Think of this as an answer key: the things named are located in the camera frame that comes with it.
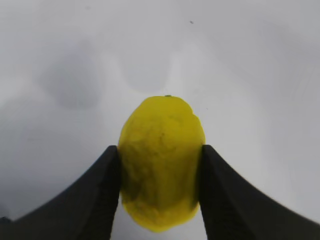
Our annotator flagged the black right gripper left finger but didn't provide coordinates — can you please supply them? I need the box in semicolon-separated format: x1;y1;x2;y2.
0;145;121;240

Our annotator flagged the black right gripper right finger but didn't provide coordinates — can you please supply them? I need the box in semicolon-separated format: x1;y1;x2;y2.
199;145;320;240

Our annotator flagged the yellow lemon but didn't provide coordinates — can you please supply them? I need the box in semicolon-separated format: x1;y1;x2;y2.
117;95;206;233

